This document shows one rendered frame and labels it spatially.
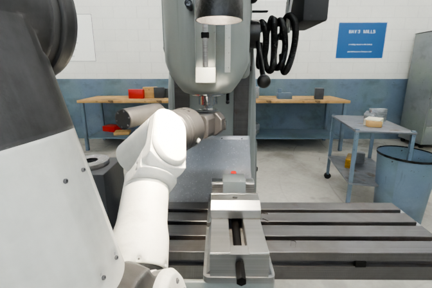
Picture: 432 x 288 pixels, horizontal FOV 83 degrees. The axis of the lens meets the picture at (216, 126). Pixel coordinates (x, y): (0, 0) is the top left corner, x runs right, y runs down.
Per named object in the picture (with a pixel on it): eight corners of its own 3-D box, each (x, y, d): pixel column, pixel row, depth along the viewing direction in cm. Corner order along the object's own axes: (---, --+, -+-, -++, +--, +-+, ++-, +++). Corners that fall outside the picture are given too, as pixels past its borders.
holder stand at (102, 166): (110, 243, 62) (102, 169, 57) (24, 242, 62) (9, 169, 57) (128, 215, 74) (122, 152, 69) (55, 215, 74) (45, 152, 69)
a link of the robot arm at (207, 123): (226, 104, 57) (204, 110, 46) (226, 143, 59) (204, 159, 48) (180, 101, 62) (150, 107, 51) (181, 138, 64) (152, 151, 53)
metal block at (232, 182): (245, 202, 66) (245, 181, 64) (222, 202, 66) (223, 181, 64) (243, 193, 71) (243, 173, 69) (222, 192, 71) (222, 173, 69)
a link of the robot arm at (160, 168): (188, 119, 44) (189, 183, 35) (157, 144, 48) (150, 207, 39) (158, 100, 41) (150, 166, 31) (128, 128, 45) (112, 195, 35)
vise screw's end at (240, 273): (245, 286, 45) (246, 278, 45) (236, 286, 45) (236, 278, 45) (243, 269, 49) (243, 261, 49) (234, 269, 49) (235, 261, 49)
